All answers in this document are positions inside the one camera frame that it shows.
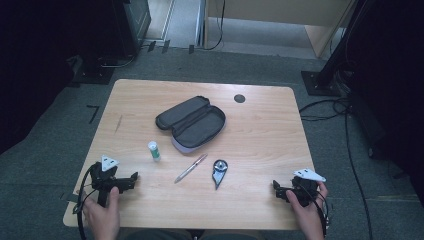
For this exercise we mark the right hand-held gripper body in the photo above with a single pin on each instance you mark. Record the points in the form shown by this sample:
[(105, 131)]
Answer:
[(305, 190)]

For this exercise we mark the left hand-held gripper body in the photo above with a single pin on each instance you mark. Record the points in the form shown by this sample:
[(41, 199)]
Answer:
[(103, 181)]

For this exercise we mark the white green glue stick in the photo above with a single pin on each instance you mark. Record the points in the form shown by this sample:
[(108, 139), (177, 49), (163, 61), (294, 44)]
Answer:
[(153, 150)]

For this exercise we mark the silver pink pen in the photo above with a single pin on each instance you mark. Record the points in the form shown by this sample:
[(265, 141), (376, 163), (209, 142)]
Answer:
[(190, 168)]

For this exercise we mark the small metal clip tool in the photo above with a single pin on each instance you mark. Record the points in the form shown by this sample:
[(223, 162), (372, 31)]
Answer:
[(219, 173)]

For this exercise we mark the black zip pencil case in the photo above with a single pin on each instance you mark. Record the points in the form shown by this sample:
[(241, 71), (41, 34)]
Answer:
[(196, 128)]

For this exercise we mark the person's right hand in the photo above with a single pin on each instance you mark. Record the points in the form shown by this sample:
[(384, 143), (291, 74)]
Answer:
[(310, 216)]

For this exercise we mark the person's left hand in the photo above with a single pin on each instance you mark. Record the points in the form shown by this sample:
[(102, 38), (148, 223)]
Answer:
[(103, 218)]

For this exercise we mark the grey floor tape strip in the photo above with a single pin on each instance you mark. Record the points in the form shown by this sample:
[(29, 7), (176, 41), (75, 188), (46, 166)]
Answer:
[(70, 197)]

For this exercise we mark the black angled floor tape mark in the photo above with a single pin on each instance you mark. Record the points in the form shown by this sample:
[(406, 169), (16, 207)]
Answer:
[(94, 111)]

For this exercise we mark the black round table grommet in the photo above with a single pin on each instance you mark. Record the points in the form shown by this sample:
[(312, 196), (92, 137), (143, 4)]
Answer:
[(239, 98)]

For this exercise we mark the black stand with base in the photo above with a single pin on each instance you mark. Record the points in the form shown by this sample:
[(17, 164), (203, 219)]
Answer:
[(328, 70)]

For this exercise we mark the short black floor tape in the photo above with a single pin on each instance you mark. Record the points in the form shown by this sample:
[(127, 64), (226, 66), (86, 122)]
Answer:
[(191, 49), (151, 46), (166, 46)]

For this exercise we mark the black cabinet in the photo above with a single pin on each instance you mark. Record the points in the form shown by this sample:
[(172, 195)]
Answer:
[(131, 26)]

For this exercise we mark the light wooden furniture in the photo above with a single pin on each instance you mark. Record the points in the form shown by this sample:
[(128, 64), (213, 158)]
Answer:
[(283, 11)]

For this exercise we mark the black stand base plate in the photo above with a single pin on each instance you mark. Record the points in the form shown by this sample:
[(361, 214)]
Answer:
[(95, 73)]

